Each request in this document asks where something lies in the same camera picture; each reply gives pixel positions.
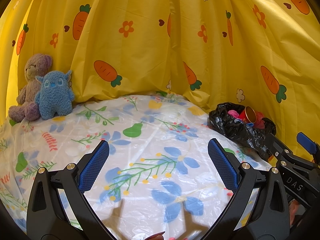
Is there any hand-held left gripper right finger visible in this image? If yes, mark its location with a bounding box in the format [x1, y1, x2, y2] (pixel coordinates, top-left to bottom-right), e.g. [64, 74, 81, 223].
[200, 138, 293, 240]

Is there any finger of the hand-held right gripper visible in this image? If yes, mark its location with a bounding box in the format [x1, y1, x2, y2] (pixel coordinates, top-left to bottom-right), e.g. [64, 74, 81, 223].
[269, 132, 318, 171]
[297, 131, 320, 165]

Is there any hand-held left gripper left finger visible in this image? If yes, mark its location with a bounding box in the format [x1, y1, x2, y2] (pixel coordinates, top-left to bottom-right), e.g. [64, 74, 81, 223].
[26, 140, 118, 240]

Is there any black trash bag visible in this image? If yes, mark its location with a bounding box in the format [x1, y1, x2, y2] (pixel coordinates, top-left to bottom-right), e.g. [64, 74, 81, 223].
[209, 102, 277, 160]

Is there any red paper cup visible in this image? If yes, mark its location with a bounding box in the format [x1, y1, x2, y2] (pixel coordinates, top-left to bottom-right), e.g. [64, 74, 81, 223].
[237, 106, 257, 125]

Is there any person's right hand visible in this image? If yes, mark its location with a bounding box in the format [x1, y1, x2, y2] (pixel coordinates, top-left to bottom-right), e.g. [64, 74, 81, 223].
[290, 200, 308, 224]

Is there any floral plastic tablecloth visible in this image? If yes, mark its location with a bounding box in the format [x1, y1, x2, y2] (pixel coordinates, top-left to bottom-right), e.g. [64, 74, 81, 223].
[0, 92, 290, 240]

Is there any blue monster plush toy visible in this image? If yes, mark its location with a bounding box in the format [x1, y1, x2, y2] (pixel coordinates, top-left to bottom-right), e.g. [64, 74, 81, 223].
[34, 70, 75, 120]

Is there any purple teddy bear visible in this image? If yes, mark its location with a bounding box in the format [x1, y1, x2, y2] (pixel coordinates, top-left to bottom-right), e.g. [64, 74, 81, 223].
[8, 53, 53, 122]

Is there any yellow carrot print curtain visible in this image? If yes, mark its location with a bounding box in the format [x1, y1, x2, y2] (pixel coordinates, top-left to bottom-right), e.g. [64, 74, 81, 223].
[0, 0, 320, 162]

